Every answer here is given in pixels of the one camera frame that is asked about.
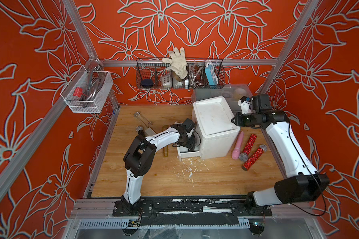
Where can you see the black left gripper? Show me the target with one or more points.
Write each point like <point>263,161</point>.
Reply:
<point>192,144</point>

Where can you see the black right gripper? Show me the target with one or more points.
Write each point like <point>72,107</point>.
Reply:
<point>237,120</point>

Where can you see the white bottom drawer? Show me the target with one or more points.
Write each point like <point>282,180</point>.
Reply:
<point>184,152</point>

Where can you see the gold microphone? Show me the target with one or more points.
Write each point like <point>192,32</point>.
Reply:
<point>165,149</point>

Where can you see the white drawer cabinet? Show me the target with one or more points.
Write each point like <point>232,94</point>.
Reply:
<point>213,124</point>

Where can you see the red glitter microphone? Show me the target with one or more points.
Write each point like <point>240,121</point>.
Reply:
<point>254,157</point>
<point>247,149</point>

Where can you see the pink microphone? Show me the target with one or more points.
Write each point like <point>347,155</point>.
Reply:
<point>236,151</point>

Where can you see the black glitter microphone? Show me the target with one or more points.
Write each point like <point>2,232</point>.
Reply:
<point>140,130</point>

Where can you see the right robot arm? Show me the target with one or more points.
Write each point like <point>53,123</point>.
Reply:
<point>303,182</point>

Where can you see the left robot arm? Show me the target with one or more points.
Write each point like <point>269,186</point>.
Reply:
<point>140,155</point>

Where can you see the yellow tape roll in box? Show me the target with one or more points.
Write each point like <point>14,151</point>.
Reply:
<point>239,93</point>

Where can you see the grey plastic storage box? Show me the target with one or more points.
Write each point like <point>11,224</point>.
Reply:
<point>226,91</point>

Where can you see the small white card box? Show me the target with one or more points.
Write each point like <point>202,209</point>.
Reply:
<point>150,132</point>

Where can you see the clear glass tube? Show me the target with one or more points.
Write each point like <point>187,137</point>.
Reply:
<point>142,119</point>

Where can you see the blue box in basket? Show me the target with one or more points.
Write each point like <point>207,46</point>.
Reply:
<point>210,74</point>

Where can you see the white power strip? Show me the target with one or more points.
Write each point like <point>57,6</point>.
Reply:
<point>167,80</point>

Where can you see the dark round object in basket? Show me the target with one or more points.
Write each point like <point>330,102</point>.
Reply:
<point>147,83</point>

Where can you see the white work glove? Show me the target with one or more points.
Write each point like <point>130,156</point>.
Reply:
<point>177,62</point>

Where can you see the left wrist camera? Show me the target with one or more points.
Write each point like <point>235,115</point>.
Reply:
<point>188,125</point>

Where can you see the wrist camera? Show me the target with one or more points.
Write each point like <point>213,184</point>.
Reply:
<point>254,104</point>
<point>188,125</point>

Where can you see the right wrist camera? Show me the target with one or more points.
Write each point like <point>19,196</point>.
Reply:
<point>254,104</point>

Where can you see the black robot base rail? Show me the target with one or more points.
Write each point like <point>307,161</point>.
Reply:
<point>191,210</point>

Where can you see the black wire wall basket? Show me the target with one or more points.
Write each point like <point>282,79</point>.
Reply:
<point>194,73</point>

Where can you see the white wire wall basket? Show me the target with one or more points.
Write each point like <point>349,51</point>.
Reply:
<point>87,91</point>

